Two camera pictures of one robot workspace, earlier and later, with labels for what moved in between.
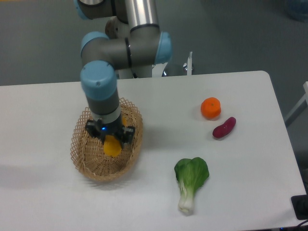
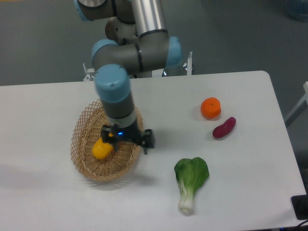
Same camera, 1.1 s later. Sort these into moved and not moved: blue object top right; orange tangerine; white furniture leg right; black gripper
Moved: black gripper
Not moved: blue object top right; white furniture leg right; orange tangerine
